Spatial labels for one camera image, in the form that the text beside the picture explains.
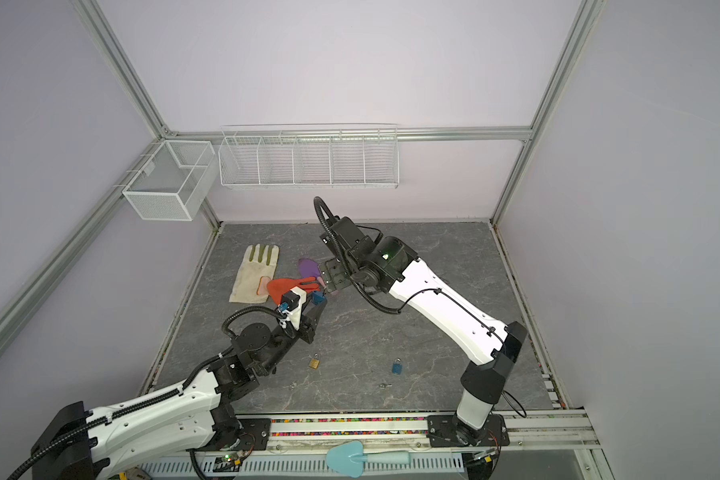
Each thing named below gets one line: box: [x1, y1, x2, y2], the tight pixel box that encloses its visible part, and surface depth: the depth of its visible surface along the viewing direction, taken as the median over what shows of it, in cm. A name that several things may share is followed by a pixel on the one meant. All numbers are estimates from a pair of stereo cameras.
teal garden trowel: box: [326, 441, 410, 478], surface depth 72 cm
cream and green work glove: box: [229, 243, 280, 303], surface depth 107 cm
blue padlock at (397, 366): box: [392, 357, 403, 375], surface depth 86 cm
